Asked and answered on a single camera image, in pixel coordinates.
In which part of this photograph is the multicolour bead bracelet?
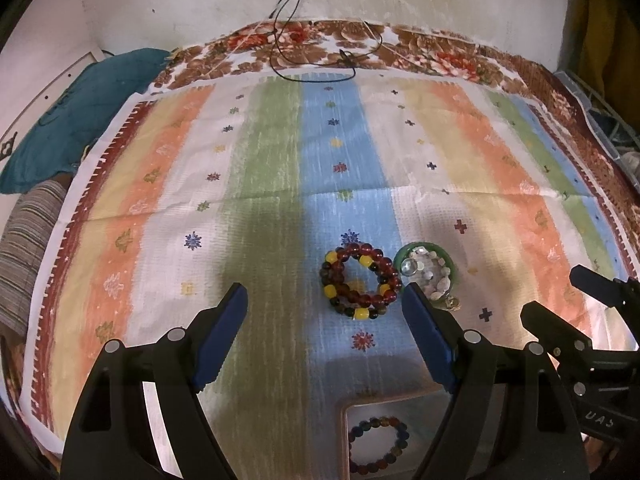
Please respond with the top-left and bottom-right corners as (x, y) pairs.
(347, 415), (410, 476)

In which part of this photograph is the white shell bracelet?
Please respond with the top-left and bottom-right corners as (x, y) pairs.
(400, 248), (460, 309)

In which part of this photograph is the red yellow bead bracelet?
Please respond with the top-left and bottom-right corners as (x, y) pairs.
(318, 240), (404, 322)

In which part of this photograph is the silver metal tin box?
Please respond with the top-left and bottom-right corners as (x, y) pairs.
(338, 388), (450, 479)

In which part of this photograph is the grey patterned cloth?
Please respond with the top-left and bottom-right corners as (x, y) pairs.
(554, 70), (639, 190)

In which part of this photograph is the grey striped pillow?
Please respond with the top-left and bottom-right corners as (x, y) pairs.
(1, 180), (67, 339)

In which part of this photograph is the mustard yellow garment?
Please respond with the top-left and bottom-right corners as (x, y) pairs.
(560, 0), (639, 129)

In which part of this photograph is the striped colourful cloth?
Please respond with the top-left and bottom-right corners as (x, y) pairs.
(19, 66), (639, 480)

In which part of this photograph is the teal pillow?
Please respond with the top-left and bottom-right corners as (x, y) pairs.
(1, 48), (169, 194)

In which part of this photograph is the black cable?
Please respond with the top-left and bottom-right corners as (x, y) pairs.
(267, 0), (385, 84)

